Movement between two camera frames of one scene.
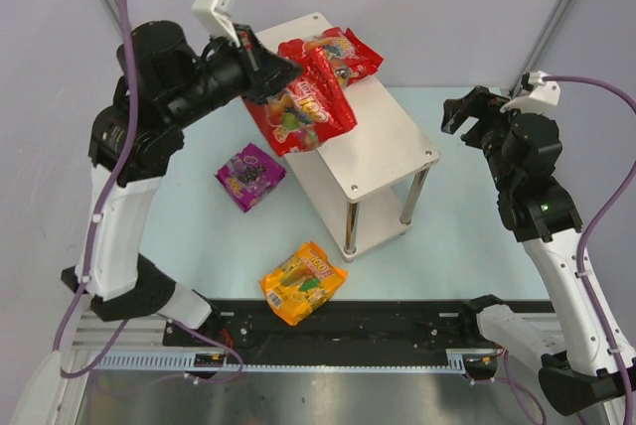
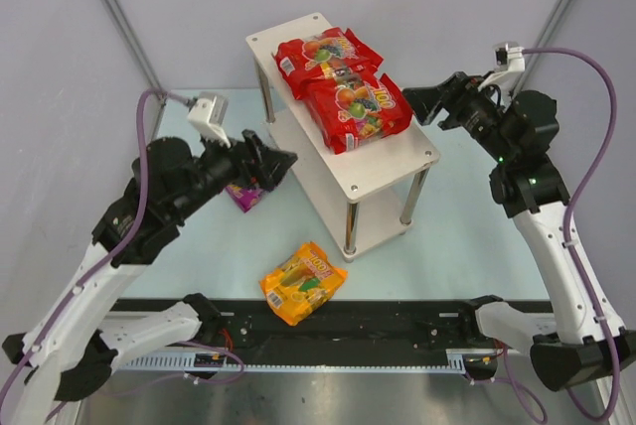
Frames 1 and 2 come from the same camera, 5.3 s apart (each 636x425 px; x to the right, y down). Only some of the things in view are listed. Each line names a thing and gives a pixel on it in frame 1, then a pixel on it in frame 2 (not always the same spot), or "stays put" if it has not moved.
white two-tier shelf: [365, 183] stays put
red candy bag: [308, 110] → [353, 111]
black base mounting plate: [346, 325] stays put
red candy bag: [348, 59] stays put
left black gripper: [253, 69] → [252, 161]
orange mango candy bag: [301, 283] stays put
